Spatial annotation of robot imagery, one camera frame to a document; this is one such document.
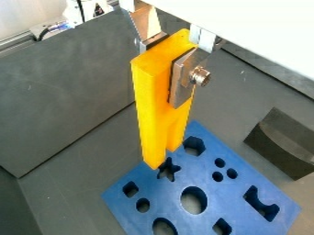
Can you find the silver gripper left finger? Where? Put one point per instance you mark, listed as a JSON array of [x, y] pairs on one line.
[[143, 19]]

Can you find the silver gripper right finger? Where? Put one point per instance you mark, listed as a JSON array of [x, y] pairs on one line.
[[189, 72]]

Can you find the yellow double-square peg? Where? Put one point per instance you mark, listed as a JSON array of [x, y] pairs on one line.
[[162, 123]]

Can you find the black curved holder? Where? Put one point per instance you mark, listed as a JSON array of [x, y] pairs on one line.
[[284, 141]]

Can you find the blue shape-sorting block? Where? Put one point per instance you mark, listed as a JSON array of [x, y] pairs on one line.
[[206, 192]]

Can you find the aluminium rail with cable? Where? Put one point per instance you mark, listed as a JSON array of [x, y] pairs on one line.
[[33, 20]]

